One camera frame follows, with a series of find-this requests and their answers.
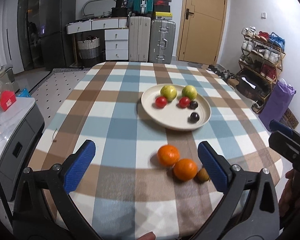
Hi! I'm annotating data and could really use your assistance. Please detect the brown longan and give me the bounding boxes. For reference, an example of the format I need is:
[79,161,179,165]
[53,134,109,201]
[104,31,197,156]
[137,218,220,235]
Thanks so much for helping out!
[197,168,211,183]

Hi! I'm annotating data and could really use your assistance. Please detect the orange mandarin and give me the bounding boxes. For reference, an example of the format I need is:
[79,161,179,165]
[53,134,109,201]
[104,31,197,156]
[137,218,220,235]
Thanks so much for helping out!
[173,159,198,181]
[157,145,180,167]

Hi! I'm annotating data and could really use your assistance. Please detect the small red tomato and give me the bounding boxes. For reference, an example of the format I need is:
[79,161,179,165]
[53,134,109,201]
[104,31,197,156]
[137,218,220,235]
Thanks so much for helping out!
[179,96,191,108]

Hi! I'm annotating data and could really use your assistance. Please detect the large red tomato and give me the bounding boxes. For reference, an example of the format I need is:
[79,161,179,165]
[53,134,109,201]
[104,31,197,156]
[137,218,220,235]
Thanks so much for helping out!
[155,96,168,109]

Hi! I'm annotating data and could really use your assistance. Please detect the person's right hand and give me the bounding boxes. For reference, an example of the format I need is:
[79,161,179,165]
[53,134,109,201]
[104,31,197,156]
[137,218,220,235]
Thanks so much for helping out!
[279,169,300,217]

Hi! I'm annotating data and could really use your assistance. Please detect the person's left hand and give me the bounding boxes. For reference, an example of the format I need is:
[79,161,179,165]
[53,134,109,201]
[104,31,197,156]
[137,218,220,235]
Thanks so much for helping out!
[137,232,156,240]

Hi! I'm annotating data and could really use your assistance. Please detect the purple paper bag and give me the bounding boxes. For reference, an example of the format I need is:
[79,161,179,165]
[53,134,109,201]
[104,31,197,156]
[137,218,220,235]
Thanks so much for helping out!
[259,79,296,131]

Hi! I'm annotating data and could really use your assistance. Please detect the shoe rack with shoes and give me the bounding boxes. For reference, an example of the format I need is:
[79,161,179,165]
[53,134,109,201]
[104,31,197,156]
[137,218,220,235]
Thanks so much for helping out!
[237,26,286,114]

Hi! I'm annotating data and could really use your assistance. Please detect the lower dark plum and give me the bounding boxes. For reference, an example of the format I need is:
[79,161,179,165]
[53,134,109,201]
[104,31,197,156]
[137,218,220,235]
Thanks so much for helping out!
[189,112,200,124]

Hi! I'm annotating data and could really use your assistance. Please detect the dark plum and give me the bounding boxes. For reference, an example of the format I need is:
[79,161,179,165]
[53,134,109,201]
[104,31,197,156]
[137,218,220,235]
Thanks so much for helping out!
[189,112,200,124]
[189,101,198,110]

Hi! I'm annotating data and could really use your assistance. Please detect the upper dark plum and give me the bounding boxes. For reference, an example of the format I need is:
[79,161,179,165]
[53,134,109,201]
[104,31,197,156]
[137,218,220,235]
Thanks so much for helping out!
[189,101,198,110]

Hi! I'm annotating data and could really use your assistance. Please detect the grey side cabinet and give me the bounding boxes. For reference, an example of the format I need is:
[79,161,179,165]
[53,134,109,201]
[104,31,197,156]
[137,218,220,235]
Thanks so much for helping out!
[0,97,45,202]

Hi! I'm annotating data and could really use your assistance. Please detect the right green guava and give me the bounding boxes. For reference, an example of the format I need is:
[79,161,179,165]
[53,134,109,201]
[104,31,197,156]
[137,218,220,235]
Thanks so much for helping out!
[181,85,197,101]

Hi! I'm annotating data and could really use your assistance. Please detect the green guava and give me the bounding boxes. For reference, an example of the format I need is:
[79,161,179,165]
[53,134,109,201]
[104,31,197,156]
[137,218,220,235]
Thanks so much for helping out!
[181,85,197,101]
[160,85,178,102]

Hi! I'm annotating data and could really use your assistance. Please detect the cream round plate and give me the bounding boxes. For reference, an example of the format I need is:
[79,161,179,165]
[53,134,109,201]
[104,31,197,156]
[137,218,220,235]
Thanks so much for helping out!
[141,84,212,131]

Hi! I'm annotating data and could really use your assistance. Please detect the checkered tablecloth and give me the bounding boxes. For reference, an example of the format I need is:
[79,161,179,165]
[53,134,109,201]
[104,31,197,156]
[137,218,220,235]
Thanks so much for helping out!
[29,62,283,239]

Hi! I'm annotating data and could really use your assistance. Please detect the left green guava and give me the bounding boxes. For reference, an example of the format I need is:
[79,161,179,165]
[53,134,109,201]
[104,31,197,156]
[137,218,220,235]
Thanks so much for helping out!
[160,85,178,102]

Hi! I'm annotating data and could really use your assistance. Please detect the red tissue box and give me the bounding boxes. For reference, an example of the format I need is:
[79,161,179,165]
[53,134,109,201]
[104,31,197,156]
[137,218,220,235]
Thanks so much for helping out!
[0,90,16,112]

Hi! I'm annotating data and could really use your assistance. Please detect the tan wooden door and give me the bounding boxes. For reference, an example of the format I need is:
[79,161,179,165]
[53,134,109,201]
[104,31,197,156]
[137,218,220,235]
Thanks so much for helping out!
[177,0,228,65]

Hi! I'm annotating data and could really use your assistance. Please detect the silver aluminium suitcase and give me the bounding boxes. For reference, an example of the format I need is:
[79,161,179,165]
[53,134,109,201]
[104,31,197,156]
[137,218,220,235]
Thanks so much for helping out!
[148,20,176,64]

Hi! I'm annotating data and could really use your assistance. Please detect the stacked shoe boxes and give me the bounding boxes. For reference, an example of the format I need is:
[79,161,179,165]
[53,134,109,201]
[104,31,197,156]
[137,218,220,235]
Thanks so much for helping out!
[153,0,173,21]

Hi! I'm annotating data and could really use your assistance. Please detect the beige hard suitcase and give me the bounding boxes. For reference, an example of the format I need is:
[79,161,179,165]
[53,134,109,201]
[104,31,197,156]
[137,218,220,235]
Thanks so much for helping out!
[129,16,151,62]

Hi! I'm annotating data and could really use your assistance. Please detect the woven laundry basket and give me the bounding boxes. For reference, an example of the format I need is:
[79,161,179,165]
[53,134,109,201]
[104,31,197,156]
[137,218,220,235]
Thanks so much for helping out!
[77,36,100,60]

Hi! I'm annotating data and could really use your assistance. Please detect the white drawer desk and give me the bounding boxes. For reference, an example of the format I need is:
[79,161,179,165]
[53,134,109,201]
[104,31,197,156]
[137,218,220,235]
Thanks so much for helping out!
[66,17,129,61]

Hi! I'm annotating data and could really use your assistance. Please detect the black refrigerator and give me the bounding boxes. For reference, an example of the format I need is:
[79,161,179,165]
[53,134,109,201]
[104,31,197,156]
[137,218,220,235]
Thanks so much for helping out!
[17,0,77,71]

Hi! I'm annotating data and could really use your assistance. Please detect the oval mirror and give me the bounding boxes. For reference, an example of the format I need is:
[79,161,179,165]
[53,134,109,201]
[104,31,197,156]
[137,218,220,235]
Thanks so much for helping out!
[81,0,116,18]

